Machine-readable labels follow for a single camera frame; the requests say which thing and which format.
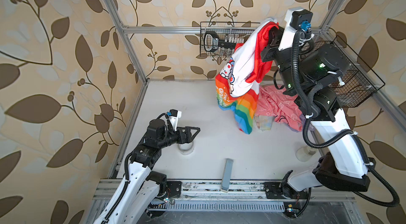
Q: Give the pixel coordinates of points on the red white rainbow cloth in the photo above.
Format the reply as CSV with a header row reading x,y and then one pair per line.
x,y
238,83

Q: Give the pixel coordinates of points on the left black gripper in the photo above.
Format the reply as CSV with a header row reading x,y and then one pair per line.
x,y
187,139

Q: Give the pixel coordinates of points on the wire basket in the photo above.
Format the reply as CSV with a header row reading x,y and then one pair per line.
x,y
360,80
243,30

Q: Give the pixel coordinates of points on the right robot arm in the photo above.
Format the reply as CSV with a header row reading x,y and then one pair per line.
x,y
308,74

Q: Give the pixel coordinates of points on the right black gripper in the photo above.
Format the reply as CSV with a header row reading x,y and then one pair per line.
x,y
277,32

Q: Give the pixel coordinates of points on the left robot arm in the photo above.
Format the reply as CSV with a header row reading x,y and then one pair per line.
x,y
140,185

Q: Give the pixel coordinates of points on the back wire basket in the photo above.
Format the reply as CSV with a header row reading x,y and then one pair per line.
x,y
243,30

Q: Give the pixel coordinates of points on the grey rectangular bar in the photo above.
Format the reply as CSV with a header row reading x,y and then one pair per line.
x,y
225,184

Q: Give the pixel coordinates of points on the right wire basket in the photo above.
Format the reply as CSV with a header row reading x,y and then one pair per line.
x,y
360,80

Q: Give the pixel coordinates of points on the black handled tool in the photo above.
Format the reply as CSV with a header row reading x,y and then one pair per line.
x,y
214,41

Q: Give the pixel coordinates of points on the clear tape roll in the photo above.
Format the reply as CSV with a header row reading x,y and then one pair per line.
x,y
186,149

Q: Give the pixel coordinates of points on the white yellow cloth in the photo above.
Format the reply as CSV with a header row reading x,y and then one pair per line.
x,y
264,123

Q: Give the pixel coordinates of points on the pink patterned cloth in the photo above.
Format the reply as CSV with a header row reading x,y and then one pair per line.
x,y
272,102

